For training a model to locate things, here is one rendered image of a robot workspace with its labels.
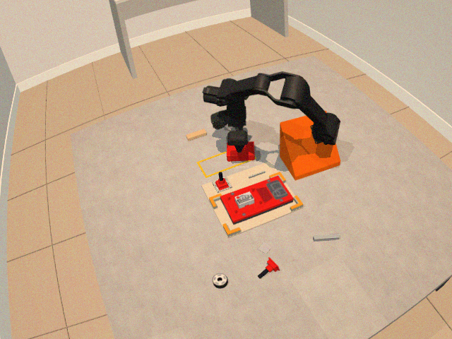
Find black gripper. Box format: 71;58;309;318
227;106;248;153

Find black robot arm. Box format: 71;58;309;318
202;71;340;145

